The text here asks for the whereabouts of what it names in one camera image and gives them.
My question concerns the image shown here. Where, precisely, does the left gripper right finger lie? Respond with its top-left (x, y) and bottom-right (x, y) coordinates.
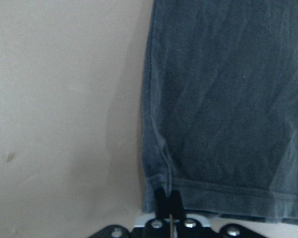
top-left (169, 190), bottom-right (185, 220)

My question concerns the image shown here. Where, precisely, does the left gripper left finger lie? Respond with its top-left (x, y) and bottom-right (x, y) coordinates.
top-left (154, 188), bottom-right (169, 220)

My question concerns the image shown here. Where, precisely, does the black t-shirt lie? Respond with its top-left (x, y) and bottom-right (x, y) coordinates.
top-left (142, 0), bottom-right (298, 225)

